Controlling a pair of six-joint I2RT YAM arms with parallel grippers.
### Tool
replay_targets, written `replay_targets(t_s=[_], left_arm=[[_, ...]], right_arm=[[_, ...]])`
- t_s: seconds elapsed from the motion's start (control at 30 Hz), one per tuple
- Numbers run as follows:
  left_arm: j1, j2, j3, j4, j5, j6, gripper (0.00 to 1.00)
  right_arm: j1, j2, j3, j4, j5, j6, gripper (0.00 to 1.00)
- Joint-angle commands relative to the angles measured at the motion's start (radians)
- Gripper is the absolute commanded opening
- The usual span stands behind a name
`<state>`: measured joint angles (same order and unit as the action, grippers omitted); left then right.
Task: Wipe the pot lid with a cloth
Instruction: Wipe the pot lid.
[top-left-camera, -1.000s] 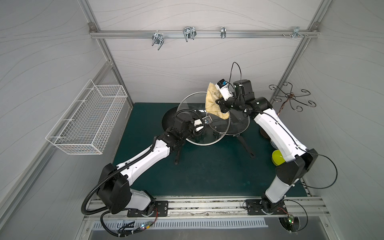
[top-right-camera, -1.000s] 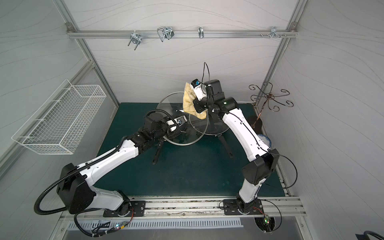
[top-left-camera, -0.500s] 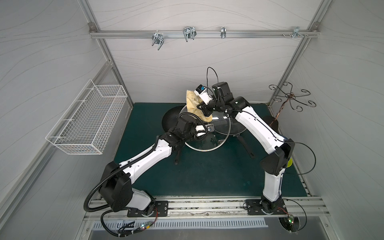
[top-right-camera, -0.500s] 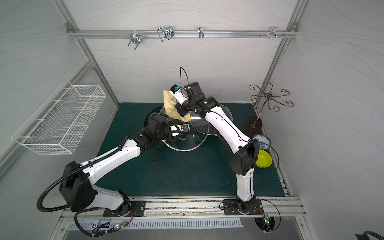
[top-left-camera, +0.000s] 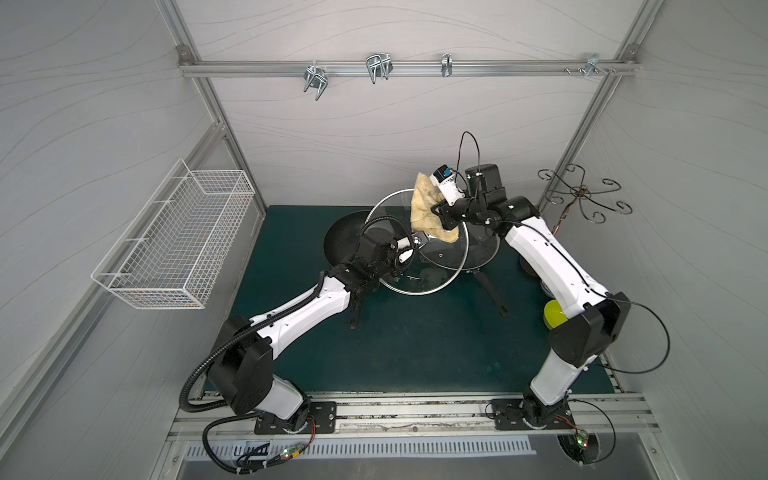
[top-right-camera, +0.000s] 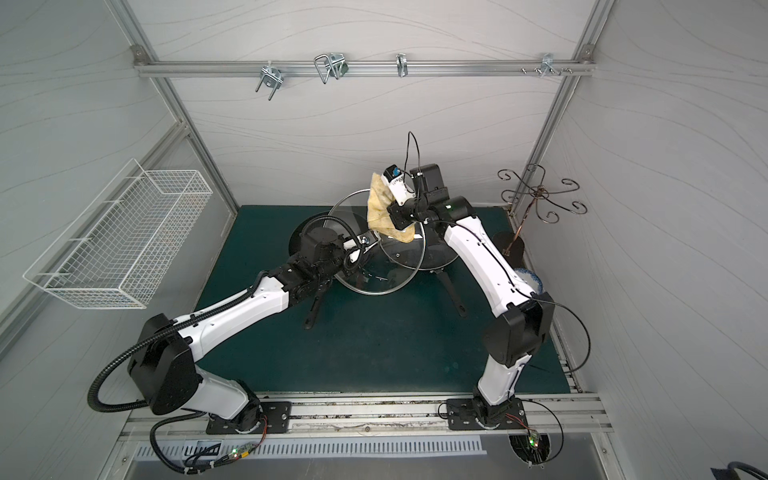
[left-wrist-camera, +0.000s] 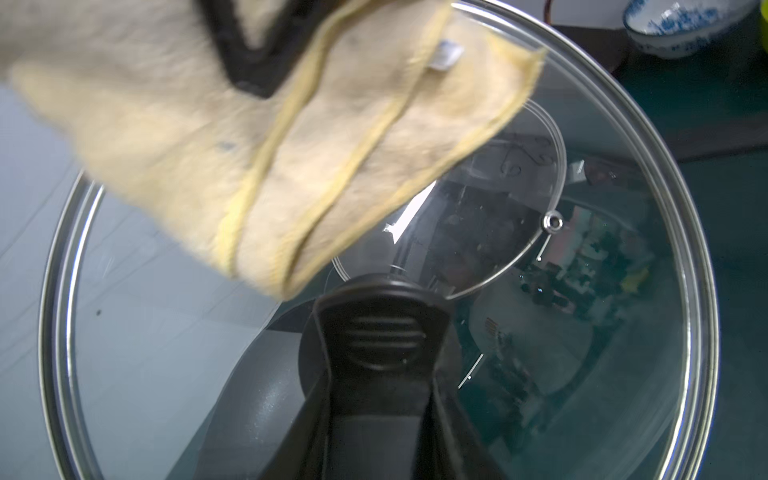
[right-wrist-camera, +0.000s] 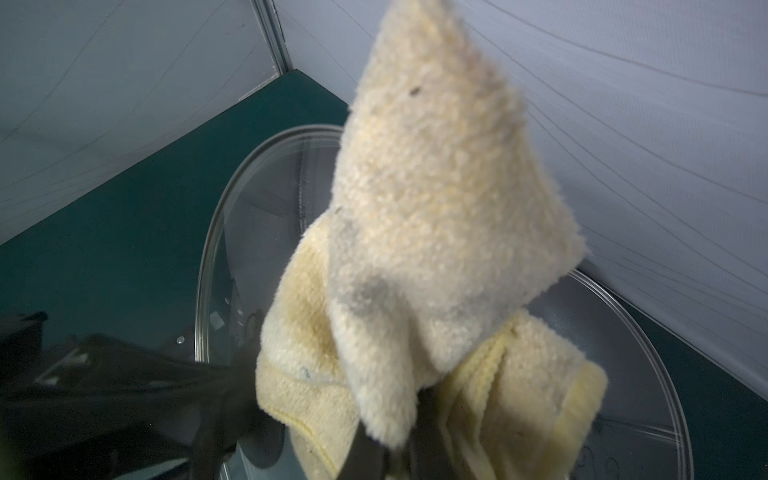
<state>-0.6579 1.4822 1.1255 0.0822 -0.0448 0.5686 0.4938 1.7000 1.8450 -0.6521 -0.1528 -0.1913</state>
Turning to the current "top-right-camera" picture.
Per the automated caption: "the yellow cleaning cloth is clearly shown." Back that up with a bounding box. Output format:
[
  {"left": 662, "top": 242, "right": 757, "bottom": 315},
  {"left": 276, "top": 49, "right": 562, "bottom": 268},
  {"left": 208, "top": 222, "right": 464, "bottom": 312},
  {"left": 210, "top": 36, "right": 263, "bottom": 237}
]
[{"left": 367, "top": 173, "right": 415, "bottom": 243}]

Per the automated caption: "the glass pot lid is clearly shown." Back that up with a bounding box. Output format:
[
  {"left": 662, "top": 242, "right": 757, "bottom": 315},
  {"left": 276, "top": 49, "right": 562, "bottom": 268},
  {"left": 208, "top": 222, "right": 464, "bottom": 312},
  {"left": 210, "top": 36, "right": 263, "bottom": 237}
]
[
  {"left": 323, "top": 189, "right": 424, "bottom": 296},
  {"left": 381, "top": 229, "right": 458, "bottom": 271}
]

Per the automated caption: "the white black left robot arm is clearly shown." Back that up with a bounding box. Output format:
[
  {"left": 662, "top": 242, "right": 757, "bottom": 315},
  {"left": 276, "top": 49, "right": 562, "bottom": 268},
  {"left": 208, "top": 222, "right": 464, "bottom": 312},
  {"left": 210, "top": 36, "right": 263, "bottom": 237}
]
[{"left": 128, "top": 226, "right": 366, "bottom": 429}]

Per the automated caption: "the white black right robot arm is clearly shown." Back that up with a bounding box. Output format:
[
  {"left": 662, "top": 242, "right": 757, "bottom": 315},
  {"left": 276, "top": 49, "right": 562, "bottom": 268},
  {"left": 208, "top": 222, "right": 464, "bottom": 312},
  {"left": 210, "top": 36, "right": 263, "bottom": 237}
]
[{"left": 383, "top": 164, "right": 555, "bottom": 429}]

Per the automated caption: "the left black frying pan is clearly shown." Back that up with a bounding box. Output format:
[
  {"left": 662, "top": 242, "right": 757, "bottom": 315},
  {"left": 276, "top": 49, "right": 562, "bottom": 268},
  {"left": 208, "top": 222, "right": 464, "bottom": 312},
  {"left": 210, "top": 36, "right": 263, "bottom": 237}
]
[{"left": 288, "top": 212, "right": 334, "bottom": 330}]

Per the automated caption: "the black frying pan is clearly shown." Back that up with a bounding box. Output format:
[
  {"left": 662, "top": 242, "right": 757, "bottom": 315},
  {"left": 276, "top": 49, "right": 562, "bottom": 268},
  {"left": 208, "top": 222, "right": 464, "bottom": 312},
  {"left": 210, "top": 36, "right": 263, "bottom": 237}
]
[
  {"left": 383, "top": 239, "right": 469, "bottom": 319},
  {"left": 288, "top": 212, "right": 334, "bottom": 330}
]

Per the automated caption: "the right black frying pan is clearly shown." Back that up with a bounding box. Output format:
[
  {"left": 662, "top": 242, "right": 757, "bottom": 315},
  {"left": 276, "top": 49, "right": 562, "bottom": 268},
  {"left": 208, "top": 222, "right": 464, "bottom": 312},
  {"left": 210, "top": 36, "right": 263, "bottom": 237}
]
[{"left": 383, "top": 239, "right": 469, "bottom": 319}]

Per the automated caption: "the black base copper hook stand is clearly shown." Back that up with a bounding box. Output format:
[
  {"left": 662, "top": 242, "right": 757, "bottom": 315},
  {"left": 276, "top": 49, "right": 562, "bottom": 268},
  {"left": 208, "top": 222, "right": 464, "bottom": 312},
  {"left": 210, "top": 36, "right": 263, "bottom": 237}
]
[{"left": 493, "top": 165, "right": 588, "bottom": 268}]

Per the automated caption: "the blue white ceramic bowl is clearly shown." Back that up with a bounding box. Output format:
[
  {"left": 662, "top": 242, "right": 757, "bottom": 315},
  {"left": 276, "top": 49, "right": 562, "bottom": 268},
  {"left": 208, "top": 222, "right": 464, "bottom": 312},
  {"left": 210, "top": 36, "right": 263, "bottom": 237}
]
[{"left": 515, "top": 268, "right": 544, "bottom": 294}]

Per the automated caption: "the metal u-bolt clamp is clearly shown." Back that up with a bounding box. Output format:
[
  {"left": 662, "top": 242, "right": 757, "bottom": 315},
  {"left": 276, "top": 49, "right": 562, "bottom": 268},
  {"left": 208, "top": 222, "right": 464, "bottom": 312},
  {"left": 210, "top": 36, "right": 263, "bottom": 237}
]
[
  {"left": 254, "top": 63, "right": 284, "bottom": 101},
  {"left": 313, "top": 52, "right": 349, "bottom": 84}
]

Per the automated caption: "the right metal bolt clamp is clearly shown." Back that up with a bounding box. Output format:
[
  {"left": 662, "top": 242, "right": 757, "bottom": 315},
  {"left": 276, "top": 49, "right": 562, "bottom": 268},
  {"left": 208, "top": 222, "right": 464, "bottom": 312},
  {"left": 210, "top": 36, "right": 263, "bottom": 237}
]
[{"left": 520, "top": 53, "right": 573, "bottom": 78}]

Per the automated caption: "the left metal u-bolt clamp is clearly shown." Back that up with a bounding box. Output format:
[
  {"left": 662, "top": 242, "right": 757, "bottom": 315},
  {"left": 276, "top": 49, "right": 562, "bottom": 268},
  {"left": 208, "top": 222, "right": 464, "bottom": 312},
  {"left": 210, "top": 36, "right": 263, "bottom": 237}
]
[{"left": 254, "top": 63, "right": 284, "bottom": 101}]

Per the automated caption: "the white vent grille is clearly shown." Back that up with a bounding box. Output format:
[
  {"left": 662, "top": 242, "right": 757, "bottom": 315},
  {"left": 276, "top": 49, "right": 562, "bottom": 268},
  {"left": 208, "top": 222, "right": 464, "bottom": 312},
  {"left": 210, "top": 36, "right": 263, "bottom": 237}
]
[{"left": 160, "top": 435, "right": 487, "bottom": 462}]

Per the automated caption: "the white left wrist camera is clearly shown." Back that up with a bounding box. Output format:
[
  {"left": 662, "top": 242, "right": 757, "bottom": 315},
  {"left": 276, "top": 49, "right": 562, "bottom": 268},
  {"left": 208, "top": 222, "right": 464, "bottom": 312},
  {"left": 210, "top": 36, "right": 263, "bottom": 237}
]
[{"left": 343, "top": 230, "right": 380, "bottom": 265}]

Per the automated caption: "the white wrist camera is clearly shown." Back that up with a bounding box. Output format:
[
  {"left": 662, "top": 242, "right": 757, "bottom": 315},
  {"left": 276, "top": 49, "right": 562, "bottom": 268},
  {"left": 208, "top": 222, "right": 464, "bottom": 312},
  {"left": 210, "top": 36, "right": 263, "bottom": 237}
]
[
  {"left": 382, "top": 165, "right": 416, "bottom": 206},
  {"left": 343, "top": 230, "right": 380, "bottom": 265}
]

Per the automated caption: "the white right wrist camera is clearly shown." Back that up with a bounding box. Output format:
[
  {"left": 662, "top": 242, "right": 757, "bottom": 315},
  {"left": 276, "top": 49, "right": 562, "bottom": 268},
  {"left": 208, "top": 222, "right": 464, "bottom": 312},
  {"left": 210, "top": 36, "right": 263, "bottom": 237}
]
[{"left": 382, "top": 165, "right": 416, "bottom": 206}]

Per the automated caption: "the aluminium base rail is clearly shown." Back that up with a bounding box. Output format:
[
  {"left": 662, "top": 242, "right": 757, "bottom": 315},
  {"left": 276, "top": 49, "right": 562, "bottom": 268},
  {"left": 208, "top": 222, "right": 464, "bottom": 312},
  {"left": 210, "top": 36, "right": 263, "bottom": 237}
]
[{"left": 119, "top": 392, "right": 613, "bottom": 442}]

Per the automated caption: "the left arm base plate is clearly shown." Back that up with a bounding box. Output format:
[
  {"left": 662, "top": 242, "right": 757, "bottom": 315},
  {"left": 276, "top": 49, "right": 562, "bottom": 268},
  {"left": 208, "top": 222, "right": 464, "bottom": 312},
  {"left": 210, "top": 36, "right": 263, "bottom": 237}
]
[{"left": 206, "top": 401, "right": 292, "bottom": 435}]

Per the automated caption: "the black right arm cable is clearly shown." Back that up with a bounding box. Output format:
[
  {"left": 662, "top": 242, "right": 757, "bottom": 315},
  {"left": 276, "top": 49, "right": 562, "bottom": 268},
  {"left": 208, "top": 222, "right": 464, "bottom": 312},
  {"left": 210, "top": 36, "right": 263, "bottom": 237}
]
[{"left": 443, "top": 221, "right": 593, "bottom": 448}]

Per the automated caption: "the white wire basket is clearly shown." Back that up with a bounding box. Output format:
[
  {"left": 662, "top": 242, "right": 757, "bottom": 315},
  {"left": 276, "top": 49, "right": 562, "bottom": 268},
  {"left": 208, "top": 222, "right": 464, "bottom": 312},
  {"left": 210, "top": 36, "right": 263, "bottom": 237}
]
[{"left": 22, "top": 159, "right": 212, "bottom": 310}]

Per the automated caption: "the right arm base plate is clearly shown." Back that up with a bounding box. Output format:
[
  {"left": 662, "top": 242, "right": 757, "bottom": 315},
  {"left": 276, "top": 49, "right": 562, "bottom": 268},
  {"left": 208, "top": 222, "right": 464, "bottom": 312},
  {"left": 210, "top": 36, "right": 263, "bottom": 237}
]
[{"left": 445, "top": 396, "right": 528, "bottom": 431}]

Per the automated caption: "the horizontal aluminium rail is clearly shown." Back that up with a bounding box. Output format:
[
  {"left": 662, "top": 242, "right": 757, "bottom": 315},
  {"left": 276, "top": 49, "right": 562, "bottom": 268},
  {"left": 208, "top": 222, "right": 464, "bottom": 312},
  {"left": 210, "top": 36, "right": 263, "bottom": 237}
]
[{"left": 134, "top": 57, "right": 597, "bottom": 79}]

